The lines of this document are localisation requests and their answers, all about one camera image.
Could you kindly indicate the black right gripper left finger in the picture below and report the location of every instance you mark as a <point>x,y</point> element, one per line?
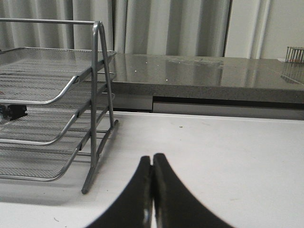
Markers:
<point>133,207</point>

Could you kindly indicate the grey stone counter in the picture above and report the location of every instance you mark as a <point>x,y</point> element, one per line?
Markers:
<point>217,86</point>

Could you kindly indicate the silver mesh tray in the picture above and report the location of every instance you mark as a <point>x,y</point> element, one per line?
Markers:
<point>42,163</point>
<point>41,76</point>
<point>46,124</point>

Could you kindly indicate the red emergency stop button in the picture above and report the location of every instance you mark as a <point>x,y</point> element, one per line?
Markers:
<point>12,112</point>

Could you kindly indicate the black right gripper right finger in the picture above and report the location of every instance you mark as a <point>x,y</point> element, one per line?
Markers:
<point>175,206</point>

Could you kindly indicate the small wire basket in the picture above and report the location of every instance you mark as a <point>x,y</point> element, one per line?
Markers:
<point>294,55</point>

